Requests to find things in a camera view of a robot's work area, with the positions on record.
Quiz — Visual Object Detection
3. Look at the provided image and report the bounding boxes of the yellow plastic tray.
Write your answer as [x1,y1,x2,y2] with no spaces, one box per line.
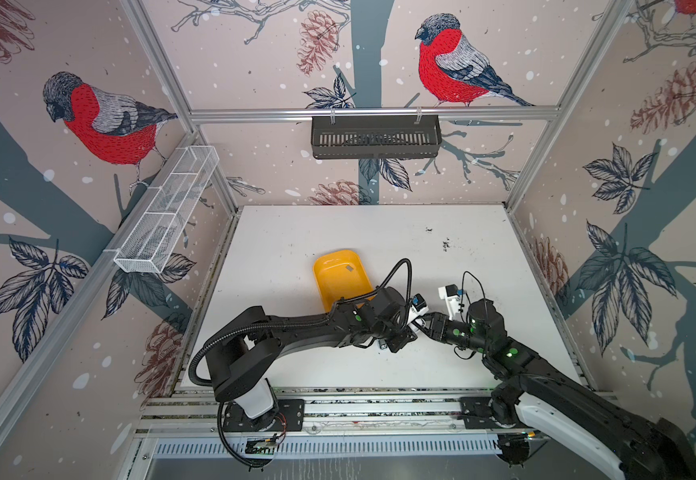
[313,249,373,312]

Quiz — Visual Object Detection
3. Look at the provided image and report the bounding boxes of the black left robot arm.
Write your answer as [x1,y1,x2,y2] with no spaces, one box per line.
[188,258,417,421]

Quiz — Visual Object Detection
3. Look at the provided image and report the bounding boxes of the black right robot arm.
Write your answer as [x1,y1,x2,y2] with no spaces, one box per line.
[414,299,696,479]

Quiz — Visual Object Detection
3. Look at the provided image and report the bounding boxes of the aluminium top crossbar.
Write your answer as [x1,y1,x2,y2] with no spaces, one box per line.
[189,106,561,125]

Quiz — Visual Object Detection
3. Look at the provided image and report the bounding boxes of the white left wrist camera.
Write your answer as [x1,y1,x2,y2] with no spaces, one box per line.
[407,293,429,325]

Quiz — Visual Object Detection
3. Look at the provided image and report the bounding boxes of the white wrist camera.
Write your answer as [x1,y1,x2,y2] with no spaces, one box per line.
[407,293,429,325]
[438,284,465,322]

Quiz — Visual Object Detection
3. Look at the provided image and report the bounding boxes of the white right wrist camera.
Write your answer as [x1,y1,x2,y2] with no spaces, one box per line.
[438,284,465,322]

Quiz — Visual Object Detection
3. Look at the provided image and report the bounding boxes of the black hanging wire basket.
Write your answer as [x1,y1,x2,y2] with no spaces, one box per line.
[311,115,442,160]

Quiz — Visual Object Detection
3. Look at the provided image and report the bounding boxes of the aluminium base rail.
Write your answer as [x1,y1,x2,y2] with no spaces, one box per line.
[135,389,549,460]

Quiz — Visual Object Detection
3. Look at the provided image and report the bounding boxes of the white wire mesh basket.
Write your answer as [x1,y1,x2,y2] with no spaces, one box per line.
[104,144,219,274]

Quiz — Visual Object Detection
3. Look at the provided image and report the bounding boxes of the aluminium frame corner post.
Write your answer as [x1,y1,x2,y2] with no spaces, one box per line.
[118,0,241,211]

